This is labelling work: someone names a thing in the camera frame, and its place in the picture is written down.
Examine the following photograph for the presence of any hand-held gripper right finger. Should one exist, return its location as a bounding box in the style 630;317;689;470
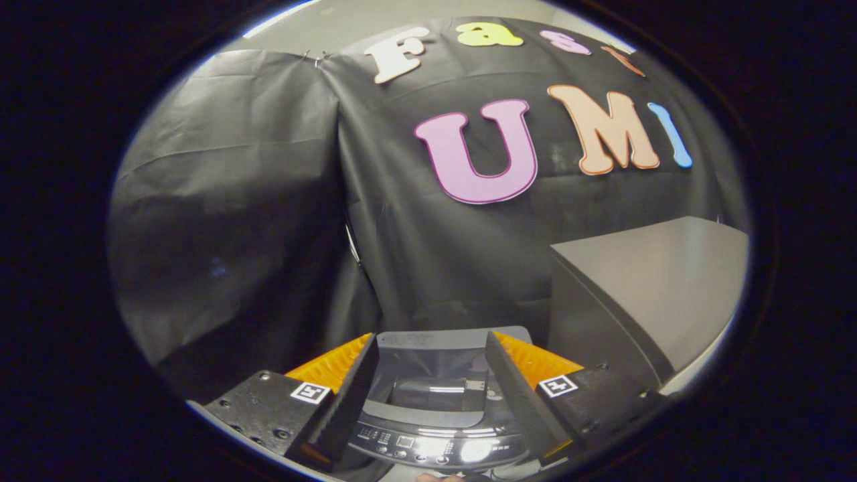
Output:
485;331;668;464

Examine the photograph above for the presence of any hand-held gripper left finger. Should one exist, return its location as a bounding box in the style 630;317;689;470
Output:
191;333;380;473

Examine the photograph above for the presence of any dark grey washing machine lid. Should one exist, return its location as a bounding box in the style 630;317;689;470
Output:
365;326;533;429

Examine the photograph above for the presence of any grey washing machine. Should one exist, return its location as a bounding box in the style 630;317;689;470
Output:
347;326;538;473

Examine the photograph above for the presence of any black backdrop cloth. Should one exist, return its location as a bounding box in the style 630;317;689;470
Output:
107;17;751;402

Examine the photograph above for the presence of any beige cabinet with dark frame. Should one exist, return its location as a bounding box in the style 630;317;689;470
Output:
548;216;749;397

